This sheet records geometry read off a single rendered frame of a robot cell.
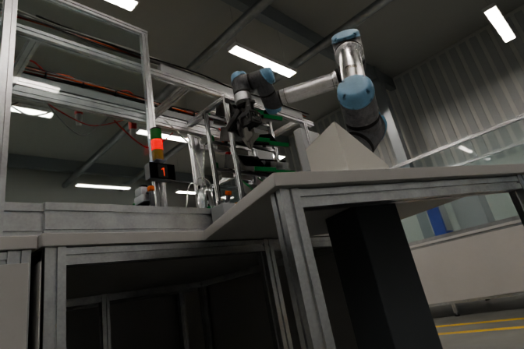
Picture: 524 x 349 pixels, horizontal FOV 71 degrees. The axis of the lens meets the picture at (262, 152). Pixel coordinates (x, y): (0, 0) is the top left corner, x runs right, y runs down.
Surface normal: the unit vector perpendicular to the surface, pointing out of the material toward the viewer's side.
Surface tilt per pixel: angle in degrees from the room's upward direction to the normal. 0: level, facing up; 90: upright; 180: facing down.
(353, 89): 65
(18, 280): 90
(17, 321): 90
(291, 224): 90
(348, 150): 90
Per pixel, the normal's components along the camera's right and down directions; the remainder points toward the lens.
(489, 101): -0.70, -0.13
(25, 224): 0.70, -0.38
